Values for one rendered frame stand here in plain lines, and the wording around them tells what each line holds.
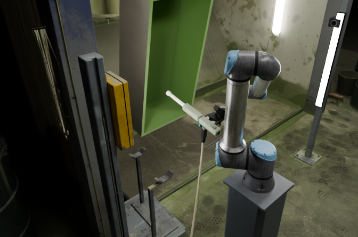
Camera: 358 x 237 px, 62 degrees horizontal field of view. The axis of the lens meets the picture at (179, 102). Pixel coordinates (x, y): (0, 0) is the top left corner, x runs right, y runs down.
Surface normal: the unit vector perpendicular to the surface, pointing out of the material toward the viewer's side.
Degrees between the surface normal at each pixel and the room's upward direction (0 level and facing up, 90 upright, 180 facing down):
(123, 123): 90
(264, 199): 0
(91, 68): 90
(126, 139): 90
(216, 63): 57
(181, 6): 90
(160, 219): 0
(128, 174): 0
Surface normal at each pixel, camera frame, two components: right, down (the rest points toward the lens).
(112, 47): 0.53, -0.17
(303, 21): -0.77, 0.32
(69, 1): 0.64, 0.36
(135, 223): -0.01, -0.88
